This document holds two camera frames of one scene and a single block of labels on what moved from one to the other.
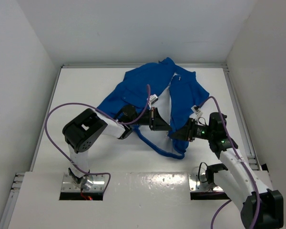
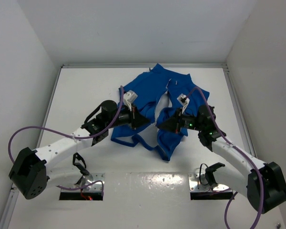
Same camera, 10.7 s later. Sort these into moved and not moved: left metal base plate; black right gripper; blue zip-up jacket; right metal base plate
Moved: blue zip-up jacket; black right gripper
Not moved: left metal base plate; right metal base plate
